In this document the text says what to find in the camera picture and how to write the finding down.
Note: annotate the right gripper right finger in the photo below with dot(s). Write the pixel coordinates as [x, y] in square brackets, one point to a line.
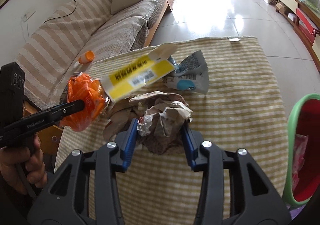
[234, 189]

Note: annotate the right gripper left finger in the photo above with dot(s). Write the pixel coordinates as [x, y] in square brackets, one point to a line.
[84, 190]

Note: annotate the orange plastic bag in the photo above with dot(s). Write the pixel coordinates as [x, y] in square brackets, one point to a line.
[82, 87]

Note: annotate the brown paper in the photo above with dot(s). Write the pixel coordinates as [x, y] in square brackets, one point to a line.
[160, 117]

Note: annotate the yellow white cardboard box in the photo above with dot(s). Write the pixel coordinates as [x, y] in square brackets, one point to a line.
[141, 72]

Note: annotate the pink strawberry snack bag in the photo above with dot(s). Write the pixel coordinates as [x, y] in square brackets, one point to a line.
[299, 149]

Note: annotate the red green trash bin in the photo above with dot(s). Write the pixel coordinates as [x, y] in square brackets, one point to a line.
[302, 179]

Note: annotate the person's left hand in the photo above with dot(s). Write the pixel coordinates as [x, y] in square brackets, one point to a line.
[33, 163]

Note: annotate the orange wooden side table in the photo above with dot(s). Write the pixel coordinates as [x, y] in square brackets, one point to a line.
[50, 137]

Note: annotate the orange capped cup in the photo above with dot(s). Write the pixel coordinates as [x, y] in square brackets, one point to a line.
[87, 57]

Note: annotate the blue grey foil wrapper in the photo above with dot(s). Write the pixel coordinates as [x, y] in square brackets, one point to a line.
[191, 74]

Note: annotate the striped beige sofa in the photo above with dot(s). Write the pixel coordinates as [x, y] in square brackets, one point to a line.
[49, 57]

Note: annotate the long wooden tv cabinet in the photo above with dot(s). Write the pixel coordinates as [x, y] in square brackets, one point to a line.
[305, 24]

